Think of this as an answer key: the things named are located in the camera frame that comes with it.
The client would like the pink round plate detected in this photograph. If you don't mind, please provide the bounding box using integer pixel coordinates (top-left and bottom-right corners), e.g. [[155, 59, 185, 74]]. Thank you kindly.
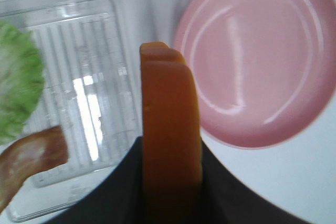
[[174, 0, 335, 148]]

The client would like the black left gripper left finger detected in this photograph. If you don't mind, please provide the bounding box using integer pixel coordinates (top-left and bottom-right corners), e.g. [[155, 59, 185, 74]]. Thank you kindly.
[[50, 137, 144, 223]]

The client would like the bacon strip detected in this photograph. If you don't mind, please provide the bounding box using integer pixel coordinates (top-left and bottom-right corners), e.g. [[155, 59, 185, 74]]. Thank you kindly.
[[1, 126, 69, 211]]

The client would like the green lettuce leaf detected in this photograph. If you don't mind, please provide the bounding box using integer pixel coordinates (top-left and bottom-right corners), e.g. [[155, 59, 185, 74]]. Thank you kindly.
[[1, 22, 45, 145]]

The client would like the left clear plastic tray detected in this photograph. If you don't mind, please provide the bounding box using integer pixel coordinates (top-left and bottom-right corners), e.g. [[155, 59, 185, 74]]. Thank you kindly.
[[1, 0, 140, 223]]

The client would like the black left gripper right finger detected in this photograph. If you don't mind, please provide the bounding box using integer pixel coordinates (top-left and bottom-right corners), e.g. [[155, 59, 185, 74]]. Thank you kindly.
[[198, 143, 307, 224]]

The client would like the bread slice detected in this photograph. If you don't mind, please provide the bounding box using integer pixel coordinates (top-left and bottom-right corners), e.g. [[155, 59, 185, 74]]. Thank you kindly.
[[140, 42, 203, 223]]

